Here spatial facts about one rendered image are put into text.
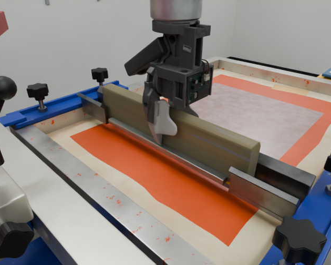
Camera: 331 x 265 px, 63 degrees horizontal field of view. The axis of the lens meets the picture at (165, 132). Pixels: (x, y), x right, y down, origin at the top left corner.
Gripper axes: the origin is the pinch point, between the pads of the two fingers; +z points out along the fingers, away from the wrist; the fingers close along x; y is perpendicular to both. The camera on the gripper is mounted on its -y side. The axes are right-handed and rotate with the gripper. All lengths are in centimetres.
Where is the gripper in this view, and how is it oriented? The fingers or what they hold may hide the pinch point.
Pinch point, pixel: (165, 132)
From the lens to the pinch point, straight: 51.0
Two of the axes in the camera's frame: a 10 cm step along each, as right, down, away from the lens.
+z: 0.0, 8.6, 5.0
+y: 7.3, 3.5, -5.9
